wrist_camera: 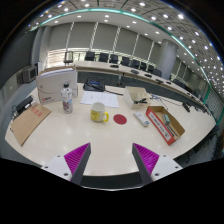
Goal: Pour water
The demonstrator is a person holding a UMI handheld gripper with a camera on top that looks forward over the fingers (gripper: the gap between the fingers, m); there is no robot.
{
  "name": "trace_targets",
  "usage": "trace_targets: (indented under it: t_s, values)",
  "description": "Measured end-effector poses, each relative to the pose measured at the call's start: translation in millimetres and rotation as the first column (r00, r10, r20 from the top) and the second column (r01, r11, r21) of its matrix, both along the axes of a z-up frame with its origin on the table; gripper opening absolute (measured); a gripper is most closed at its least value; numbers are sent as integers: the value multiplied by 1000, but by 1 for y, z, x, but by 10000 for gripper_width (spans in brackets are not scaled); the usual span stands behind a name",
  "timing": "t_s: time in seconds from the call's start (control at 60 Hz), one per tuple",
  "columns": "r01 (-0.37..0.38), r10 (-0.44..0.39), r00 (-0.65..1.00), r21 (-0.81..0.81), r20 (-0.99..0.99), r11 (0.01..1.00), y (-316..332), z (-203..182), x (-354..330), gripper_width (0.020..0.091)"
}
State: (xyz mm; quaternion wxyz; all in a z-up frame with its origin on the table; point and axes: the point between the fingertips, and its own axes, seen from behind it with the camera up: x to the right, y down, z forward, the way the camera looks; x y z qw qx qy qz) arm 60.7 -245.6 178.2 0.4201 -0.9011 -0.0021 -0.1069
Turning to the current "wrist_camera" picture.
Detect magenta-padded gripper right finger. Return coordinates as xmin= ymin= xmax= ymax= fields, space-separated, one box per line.
xmin=131 ymin=142 xmax=184 ymax=186

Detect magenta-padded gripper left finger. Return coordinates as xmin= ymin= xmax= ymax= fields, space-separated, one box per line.
xmin=41 ymin=142 xmax=92 ymax=186

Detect clear bottle with black cap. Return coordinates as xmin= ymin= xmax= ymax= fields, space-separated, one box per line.
xmin=60 ymin=82 xmax=74 ymax=115

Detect open brown box red side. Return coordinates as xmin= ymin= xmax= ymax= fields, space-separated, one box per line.
xmin=145 ymin=105 xmax=186 ymax=146

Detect small white flat box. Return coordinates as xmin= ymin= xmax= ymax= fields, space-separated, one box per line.
xmin=133 ymin=110 xmax=150 ymax=128

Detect grey-green stapler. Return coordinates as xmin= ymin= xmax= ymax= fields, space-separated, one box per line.
xmin=162 ymin=113 xmax=172 ymax=126

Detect flat round red coaster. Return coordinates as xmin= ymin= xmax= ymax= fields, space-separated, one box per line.
xmin=112 ymin=113 xmax=128 ymax=126

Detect black clip tool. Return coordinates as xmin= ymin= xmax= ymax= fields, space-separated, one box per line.
xmin=134 ymin=97 xmax=149 ymax=105

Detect brown cardboard envelope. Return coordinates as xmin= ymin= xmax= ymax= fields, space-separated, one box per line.
xmin=10 ymin=103 xmax=53 ymax=147

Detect white printed paper sheet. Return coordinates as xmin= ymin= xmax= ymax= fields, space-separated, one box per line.
xmin=79 ymin=90 xmax=120 ymax=109

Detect small black desk microphone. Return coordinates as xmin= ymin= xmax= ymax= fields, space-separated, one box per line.
xmin=181 ymin=101 xmax=192 ymax=113

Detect white open cardboard box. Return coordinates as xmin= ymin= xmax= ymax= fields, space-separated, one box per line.
xmin=122 ymin=85 xmax=152 ymax=110

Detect black box-shaped device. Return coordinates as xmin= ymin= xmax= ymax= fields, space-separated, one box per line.
xmin=14 ymin=95 xmax=35 ymax=114

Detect large white carton box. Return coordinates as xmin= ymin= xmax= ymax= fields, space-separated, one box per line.
xmin=35 ymin=66 xmax=79 ymax=106

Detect long curved conference desk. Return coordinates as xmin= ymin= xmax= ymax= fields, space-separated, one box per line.
xmin=73 ymin=60 xmax=214 ymax=111

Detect grey monitor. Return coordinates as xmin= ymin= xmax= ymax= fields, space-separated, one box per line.
xmin=21 ymin=65 xmax=38 ymax=84

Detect row of black office chairs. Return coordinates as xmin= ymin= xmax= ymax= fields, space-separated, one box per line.
xmin=84 ymin=50 xmax=164 ymax=78

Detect round grey column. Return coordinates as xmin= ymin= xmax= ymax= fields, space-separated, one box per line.
xmin=156 ymin=39 xmax=179 ymax=71

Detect ceiling spot lights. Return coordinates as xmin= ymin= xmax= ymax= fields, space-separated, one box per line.
xmin=29 ymin=0 xmax=224 ymax=98

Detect white mug with yellow handle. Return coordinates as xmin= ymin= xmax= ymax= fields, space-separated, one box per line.
xmin=90 ymin=101 xmax=110 ymax=123

